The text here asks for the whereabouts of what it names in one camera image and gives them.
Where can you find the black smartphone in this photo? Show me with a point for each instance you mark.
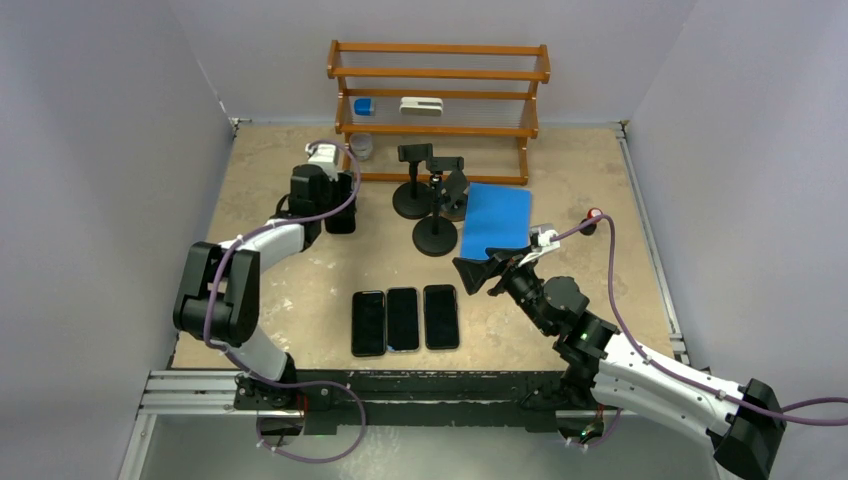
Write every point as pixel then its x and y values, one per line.
pixel 368 330

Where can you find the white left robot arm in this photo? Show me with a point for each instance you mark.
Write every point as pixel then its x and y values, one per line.
pixel 218 298

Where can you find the black round-base phone stand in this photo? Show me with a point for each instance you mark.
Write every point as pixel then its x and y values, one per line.
pixel 412 200

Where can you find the black phone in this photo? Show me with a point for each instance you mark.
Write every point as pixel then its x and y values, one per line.
pixel 441 317
pixel 402 319
pixel 340 229

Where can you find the clear plastic cup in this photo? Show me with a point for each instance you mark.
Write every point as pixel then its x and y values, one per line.
pixel 361 144

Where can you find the blue small box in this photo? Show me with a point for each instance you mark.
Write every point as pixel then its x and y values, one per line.
pixel 364 107

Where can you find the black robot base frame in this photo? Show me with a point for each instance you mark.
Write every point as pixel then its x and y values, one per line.
pixel 537 401

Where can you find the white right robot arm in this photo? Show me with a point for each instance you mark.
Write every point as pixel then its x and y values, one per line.
pixel 736 423

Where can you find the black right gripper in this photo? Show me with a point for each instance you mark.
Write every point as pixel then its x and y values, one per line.
pixel 473 273

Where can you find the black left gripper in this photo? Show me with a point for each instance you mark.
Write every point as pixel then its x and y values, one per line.
pixel 345 187

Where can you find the orange wooden shelf rack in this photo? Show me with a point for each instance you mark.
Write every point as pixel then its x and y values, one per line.
pixel 440 89

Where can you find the blue rectangular mat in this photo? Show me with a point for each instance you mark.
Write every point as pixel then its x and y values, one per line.
pixel 496 217

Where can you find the white rectangular device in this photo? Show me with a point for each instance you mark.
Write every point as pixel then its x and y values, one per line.
pixel 421 106

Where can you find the red capped black bottle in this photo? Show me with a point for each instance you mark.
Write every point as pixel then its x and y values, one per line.
pixel 589 225

